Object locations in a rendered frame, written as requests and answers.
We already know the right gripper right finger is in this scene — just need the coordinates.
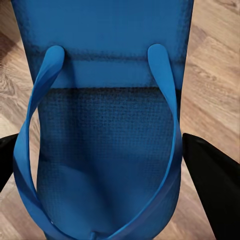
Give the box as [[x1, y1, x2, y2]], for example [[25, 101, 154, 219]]
[[182, 133, 240, 240]]

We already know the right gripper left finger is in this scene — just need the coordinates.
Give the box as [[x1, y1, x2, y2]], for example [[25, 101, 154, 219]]
[[0, 133, 19, 193]]

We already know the sandal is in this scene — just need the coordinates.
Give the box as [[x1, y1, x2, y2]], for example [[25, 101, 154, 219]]
[[11, 0, 194, 240]]

